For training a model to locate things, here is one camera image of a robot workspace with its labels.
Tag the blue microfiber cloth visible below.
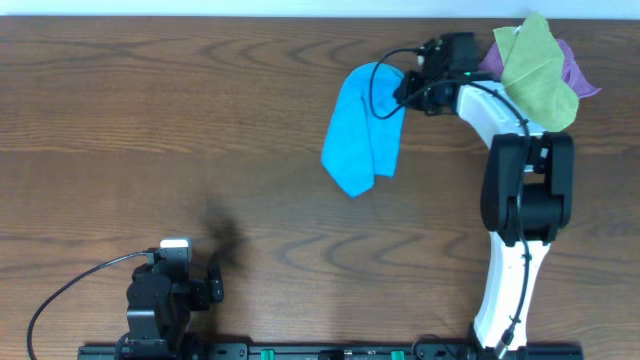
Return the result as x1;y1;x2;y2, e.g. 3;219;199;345
321;63;406;198

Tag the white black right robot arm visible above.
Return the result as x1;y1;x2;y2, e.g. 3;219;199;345
394;71;575;359

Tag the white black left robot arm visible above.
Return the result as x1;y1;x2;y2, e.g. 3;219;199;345
114;248;224;359

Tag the purple microfiber cloth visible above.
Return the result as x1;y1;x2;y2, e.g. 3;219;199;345
479;39;601;99

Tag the green microfiber cloth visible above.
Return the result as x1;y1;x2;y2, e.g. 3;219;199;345
494;12;579;132

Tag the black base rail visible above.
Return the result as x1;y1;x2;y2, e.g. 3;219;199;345
77;342;585;360

